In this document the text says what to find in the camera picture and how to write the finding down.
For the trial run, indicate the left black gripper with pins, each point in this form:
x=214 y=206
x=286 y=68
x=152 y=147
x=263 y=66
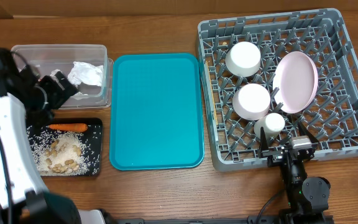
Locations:
x=60 y=95

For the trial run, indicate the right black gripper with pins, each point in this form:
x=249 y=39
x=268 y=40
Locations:
x=275 y=155

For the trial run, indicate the white paper cup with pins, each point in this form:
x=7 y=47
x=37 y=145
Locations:
x=272 y=124

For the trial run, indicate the white tissue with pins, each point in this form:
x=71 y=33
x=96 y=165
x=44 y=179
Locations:
x=86 y=73
x=53 y=75

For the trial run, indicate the orange carrot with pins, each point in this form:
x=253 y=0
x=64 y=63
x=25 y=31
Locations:
x=72 y=127

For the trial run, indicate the large pink plate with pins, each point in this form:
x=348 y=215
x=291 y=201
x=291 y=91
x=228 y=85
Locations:
x=295 y=82

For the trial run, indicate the white upturned bowl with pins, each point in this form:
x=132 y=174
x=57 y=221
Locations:
x=243 y=59

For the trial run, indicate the wooden chopstick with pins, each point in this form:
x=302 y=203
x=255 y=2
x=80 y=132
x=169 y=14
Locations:
x=211 y=90

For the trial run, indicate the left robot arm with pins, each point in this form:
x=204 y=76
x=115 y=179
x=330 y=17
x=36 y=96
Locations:
x=25 y=98

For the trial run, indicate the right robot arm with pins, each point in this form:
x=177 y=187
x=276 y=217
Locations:
x=307 y=196

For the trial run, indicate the clear plastic bin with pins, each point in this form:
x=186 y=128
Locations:
x=50 y=58

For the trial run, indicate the black plastic tray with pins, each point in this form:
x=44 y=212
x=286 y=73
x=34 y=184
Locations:
x=95 y=146

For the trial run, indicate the grey dish rack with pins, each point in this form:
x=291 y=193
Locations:
x=332 y=116

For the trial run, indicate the food scraps and rice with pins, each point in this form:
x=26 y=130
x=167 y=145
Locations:
x=61 y=152

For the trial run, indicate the teal plastic tray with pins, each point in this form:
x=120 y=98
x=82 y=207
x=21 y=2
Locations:
x=156 y=112

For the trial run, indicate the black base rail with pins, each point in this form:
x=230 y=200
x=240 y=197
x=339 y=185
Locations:
x=197 y=221

